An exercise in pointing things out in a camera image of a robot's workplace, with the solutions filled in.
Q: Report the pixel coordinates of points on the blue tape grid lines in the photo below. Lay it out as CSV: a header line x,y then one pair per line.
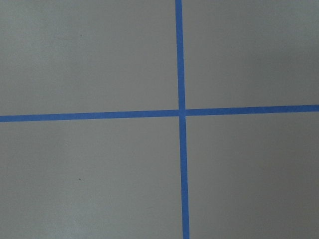
x,y
182,113

